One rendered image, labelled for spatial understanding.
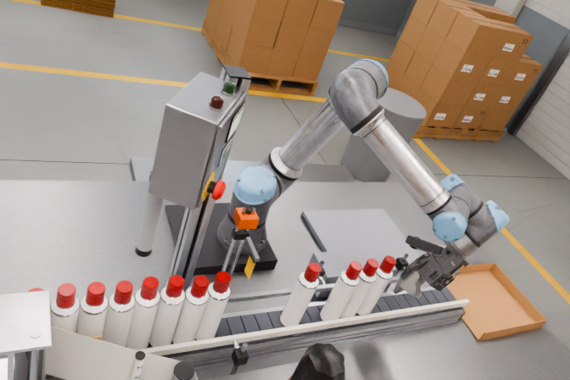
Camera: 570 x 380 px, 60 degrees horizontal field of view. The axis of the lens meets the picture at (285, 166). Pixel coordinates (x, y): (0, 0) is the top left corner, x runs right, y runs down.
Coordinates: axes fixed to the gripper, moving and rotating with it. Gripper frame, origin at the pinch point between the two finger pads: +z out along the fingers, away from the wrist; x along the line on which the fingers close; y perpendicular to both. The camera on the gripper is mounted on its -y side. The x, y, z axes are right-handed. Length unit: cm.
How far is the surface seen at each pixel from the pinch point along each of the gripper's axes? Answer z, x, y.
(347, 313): 12.6, -10.8, 2.2
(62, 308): 36, -79, 1
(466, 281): -11.1, 45.7, -8.8
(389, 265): -5.3, -13.6, 1.0
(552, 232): -59, 296, -104
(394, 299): 4.7, 9.1, -2.1
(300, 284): 11.0, -32.9, 0.6
